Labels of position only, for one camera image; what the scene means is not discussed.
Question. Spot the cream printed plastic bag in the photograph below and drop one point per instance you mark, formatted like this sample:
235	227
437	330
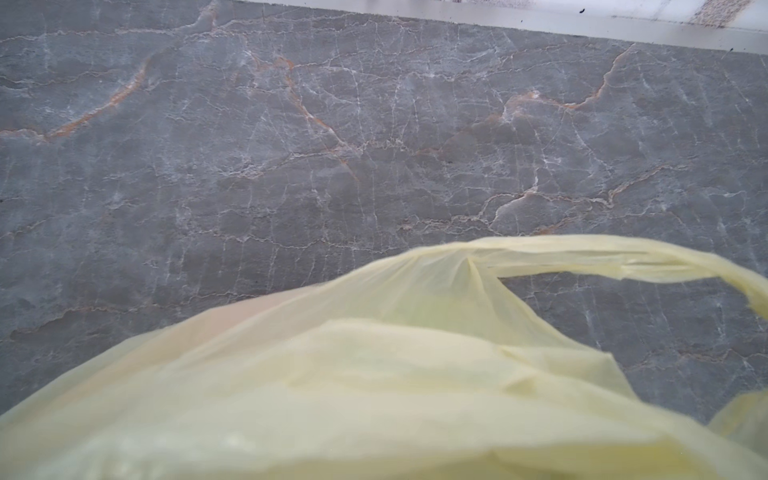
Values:
419	366

